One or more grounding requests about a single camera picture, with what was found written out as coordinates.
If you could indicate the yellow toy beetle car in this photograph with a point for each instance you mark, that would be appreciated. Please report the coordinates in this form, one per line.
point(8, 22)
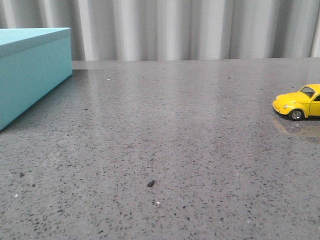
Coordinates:
point(299, 105)

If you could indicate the light blue storage box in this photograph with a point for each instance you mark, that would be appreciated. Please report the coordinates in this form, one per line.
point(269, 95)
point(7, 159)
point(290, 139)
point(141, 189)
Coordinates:
point(33, 61)

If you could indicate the small black debris piece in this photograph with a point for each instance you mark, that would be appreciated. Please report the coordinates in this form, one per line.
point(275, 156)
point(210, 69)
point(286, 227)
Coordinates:
point(151, 183)

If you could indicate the grey pleated curtain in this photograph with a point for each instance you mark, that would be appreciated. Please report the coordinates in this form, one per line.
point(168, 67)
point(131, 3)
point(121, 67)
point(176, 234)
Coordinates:
point(165, 30)

